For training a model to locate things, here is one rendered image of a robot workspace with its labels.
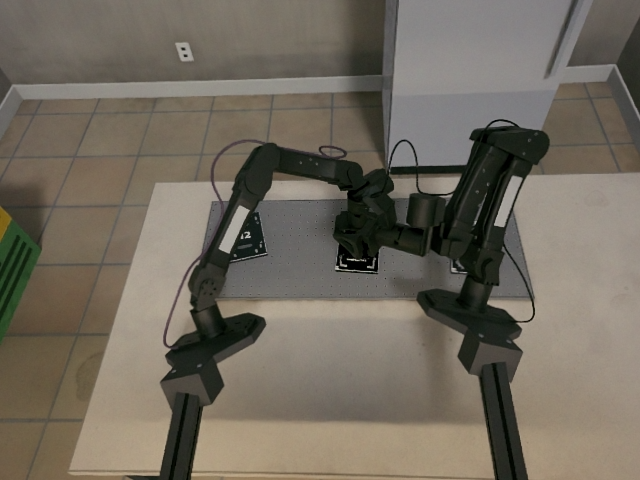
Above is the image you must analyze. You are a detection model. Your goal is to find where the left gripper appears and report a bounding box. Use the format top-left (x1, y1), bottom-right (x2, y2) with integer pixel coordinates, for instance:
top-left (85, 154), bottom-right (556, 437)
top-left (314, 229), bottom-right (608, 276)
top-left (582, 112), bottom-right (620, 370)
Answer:
top-left (334, 208), bottom-right (373, 234)

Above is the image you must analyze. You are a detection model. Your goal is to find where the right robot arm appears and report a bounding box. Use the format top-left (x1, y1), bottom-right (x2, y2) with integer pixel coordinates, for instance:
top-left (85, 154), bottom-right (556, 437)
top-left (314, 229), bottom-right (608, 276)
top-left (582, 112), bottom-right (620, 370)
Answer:
top-left (396, 126), bottom-right (550, 325)

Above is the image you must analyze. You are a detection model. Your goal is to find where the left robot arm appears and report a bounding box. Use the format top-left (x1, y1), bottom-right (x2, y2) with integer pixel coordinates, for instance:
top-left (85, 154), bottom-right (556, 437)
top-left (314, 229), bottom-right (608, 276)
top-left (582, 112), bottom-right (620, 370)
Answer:
top-left (171, 142), bottom-right (387, 352)

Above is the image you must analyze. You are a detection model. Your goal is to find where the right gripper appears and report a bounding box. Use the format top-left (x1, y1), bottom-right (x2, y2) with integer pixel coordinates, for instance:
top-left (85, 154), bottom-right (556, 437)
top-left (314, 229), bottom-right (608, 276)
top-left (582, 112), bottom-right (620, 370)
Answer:
top-left (333, 191), bottom-right (407, 260)

